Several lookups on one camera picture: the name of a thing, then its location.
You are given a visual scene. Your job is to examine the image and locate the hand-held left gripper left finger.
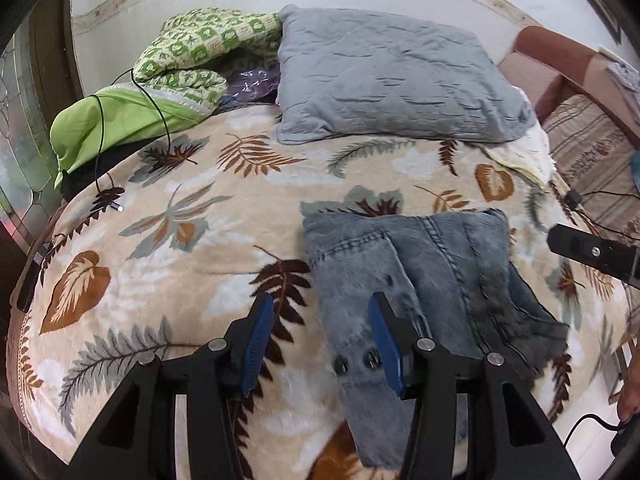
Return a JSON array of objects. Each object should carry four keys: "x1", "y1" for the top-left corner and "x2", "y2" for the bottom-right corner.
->
[{"x1": 62, "y1": 292, "x2": 276, "y2": 480}]

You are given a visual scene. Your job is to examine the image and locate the black cable with adapter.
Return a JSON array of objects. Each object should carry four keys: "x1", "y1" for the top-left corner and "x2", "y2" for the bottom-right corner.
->
[{"x1": 564, "y1": 189, "x2": 640, "y2": 248}]

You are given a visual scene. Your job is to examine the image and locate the black floor cable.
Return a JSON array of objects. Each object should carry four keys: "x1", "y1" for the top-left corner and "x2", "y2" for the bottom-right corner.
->
[{"x1": 565, "y1": 412, "x2": 632, "y2": 457}]

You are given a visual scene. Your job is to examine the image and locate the thin black cable with plug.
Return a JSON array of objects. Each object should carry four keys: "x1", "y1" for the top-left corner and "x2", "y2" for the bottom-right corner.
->
[{"x1": 92, "y1": 67, "x2": 173, "y2": 212}]

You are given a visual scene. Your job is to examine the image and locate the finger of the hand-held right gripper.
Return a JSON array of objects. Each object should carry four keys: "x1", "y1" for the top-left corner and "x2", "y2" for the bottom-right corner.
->
[{"x1": 546, "y1": 224, "x2": 640, "y2": 288}]

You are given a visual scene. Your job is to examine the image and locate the purple plastic bag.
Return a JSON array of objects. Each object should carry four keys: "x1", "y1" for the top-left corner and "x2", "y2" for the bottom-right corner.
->
[{"x1": 222, "y1": 67, "x2": 281, "y2": 106}]

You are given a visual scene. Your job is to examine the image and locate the striped sofa cushion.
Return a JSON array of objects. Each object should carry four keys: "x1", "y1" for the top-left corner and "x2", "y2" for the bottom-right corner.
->
[{"x1": 542, "y1": 94, "x2": 640, "y2": 236}]

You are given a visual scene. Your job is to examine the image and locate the grey-blue denim pants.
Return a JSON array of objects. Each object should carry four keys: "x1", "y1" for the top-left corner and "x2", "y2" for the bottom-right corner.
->
[{"x1": 300, "y1": 208, "x2": 571, "y2": 471}]

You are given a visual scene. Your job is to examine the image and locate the brown sofa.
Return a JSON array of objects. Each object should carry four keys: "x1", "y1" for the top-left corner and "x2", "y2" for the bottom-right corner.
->
[{"x1": 497, "y1": 25, "x2": 640, "y2": 241}]

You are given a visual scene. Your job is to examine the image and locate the glass window with wooden frame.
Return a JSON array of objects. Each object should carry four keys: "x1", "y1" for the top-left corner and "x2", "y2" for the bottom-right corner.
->
[{"x1": 0, "y1": 0, "x2": 76, "y2": 241}]

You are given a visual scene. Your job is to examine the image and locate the beige leaf print blanket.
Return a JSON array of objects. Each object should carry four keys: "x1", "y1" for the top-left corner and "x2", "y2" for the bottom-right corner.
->
[{"x1": 5, "y1": 105, "x2": 631, "y2": 480}]

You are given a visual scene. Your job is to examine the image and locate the green checked knitted blanket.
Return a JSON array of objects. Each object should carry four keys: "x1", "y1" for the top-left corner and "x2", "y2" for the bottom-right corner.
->
[{"x1": 132, "y1": 7, "x2": 283, "y2": 111}]

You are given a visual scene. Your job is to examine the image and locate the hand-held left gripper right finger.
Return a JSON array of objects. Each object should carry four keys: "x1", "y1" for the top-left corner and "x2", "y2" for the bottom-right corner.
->
[{"x1": 367, "y1": 291, "x2": 583, "y2": 480}]

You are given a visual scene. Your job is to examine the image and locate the person's foot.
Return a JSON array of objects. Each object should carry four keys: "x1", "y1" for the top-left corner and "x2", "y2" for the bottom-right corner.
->
[{"x1": 617, "y1": 345, "x2": 640, "y2": 422}]

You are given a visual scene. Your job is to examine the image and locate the dark cloth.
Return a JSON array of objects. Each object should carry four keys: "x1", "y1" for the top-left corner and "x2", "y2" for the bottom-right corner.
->
[{"x1": 61, "y1": 140, "x2": 156, "y2": 198}]

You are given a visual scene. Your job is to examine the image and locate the grey pillow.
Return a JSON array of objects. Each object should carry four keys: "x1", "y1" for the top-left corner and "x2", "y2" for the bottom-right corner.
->
[{"x1": 276, "y1": 5, "x2": 538, "y2": 146}]

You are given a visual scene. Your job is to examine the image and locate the white cloth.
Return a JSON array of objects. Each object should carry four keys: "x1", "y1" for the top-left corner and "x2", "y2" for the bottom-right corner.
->
[{"x1": 487, "y1": 85, "x2": 553, "y2": 188}]

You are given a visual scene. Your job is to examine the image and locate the pale cloth on sofa arm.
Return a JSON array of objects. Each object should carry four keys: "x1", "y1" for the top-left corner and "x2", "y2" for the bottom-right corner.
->
[{"x1": 607, "y1": 60, "x2": 640, "y2": 111}]

